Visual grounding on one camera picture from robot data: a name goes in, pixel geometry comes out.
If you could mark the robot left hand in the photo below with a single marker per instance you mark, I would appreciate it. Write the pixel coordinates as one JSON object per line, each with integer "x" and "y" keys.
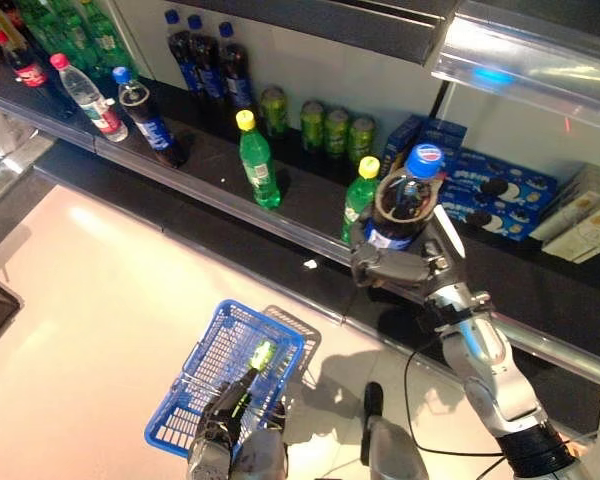
{"x": 225, "y": 420}

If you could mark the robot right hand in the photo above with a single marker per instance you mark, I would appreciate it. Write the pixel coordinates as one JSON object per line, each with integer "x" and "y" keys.
{"x": 440, "y": 260}

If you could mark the clear water bottle red cap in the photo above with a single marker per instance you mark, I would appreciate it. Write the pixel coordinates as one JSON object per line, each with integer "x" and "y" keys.
{"x": 87, "y": 97}

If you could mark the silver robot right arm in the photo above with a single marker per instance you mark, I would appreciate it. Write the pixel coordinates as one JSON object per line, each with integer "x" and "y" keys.
{"x": 480, "y": 345}

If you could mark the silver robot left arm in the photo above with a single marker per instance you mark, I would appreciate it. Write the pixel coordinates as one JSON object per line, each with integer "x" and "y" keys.
{"x": 207, "y": 465}

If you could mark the green bottle in basket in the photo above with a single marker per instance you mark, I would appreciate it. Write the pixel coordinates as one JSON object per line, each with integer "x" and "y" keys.
{"x": 262, "y": 355}

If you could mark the silver robot left leg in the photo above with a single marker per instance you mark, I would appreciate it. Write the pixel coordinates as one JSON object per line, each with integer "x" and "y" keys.
{"x": 265, "y": 455}

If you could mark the silver robot leg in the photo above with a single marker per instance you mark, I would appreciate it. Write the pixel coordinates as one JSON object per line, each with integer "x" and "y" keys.
{"x": 395, "y": 445}
{"x": 265, "y": 455}

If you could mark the blue Oreo cookie box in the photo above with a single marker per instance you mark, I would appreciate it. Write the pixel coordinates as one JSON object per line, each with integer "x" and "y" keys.
{"x": 495, "y": 222}
{"x": 500, "y": 180}

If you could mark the small blue cookie box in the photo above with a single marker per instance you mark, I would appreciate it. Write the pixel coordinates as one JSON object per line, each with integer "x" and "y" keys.
{"x": 400, "y": 145}
{"x": 445, "y": 134}

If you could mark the white paper scrap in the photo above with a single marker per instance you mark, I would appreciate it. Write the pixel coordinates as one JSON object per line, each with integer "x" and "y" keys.
{"x": 310, "y": 264}

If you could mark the green soda can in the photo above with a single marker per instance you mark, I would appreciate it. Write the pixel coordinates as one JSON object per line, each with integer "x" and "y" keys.
{"x": 336, "y": 132}
{"x": 361, "y": 140}
{"x": 312, "y": 125}
{"x": 274, "y": 110}

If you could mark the cream box gold seal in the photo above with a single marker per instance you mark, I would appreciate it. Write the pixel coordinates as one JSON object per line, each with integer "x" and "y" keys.
{"x": 595, "y": 187}
{"x": 595, "y": 240}

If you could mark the silver robot right leg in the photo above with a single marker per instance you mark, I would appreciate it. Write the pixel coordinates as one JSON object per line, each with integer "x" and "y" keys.
{"x": 395, "y": 445}

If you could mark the dark shelf board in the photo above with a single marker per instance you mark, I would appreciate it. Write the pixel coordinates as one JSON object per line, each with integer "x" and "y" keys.
{"x": 215, "y": 165}
{"x": 330, "y": 30}
{"x": 180, "y": 215}

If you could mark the Coca-Cola bottle red cap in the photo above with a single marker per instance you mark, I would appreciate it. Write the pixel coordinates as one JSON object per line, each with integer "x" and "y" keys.
{"x": 30, "y": 75}
{"x": 9, "y": 5}

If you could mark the black shelf upright post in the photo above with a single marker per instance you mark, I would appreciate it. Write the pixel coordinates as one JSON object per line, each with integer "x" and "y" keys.
{"x": 440, "y": 105}

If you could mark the clear plastic price rail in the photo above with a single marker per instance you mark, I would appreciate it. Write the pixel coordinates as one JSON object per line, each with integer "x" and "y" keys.
{"x": 530, "y": 50}

